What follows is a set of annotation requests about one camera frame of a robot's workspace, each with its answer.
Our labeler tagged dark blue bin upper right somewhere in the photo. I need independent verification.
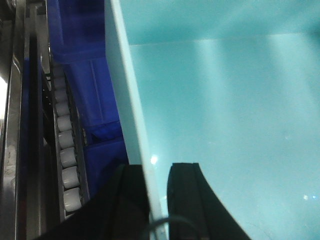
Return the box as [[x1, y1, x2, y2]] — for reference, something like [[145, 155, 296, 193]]
[[47, 0, 128, 196]]

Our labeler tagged light blue plastic bin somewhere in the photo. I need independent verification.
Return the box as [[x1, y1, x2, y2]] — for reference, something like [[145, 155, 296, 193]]
[[104, 0, 320, 240]]

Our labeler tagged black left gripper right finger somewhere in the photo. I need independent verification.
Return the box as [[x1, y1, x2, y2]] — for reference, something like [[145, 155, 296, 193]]
[[167, 163, 249, 240]]

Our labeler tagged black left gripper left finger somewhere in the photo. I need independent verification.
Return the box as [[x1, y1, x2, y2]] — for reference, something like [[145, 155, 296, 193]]
[[39, 164, 150, 240]]

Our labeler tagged stainless steel shelf rail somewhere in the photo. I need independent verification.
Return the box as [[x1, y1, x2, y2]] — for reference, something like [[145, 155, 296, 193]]
[[0, 0, 47, 240]]

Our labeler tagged white roller track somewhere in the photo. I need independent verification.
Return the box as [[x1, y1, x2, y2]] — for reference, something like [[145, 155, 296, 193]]
[[50, 61, 90, 222]]

